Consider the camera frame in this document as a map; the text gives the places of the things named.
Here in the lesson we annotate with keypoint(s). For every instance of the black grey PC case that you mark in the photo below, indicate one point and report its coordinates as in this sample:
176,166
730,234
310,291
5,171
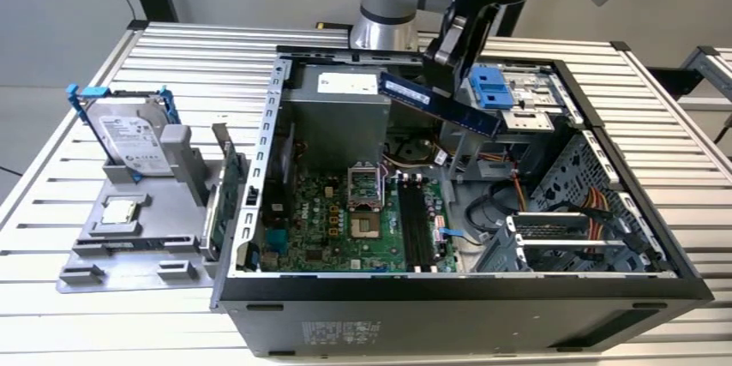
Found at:
400,323

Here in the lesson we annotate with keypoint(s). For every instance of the small slatted metal table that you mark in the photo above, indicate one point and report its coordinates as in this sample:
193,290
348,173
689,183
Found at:
712,61

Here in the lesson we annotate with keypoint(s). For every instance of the green graphics card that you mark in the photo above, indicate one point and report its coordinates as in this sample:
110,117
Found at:
228,186

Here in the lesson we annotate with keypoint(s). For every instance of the silver CPU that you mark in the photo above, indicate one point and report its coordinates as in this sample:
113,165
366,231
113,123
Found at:
117,213

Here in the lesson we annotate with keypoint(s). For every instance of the hard disk in blue carrier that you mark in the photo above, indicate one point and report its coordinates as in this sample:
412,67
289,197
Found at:
128,139

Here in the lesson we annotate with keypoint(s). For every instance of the blue board connector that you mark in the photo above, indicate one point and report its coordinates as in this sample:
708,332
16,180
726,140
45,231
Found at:
274,241

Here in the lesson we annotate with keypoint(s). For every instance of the green motherboard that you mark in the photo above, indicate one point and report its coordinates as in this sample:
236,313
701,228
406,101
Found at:
372,254

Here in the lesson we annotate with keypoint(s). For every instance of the black cooler fan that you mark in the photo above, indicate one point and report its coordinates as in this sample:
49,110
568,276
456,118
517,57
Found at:
414,149

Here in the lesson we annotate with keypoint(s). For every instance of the grey metal disk bay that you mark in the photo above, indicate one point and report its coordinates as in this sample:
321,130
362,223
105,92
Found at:
549,224

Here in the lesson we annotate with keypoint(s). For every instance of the black table connector bracket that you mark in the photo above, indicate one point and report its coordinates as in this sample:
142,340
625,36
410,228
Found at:
680,79

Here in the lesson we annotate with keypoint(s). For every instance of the grey parts rack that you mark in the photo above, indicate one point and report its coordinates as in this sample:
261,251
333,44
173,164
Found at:
165,211

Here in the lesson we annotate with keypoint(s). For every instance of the CPU socket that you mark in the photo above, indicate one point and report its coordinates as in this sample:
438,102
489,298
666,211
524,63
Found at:
365,226

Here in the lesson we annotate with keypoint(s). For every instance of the grey power supply unit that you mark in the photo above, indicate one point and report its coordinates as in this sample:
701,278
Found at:
337,126

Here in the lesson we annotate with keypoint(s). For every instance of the black RAM slot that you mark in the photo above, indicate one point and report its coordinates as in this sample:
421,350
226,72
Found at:
404,229
420,229
410,229

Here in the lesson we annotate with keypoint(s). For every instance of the blue plastic drive latch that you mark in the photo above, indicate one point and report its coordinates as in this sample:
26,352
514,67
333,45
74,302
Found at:
492,96

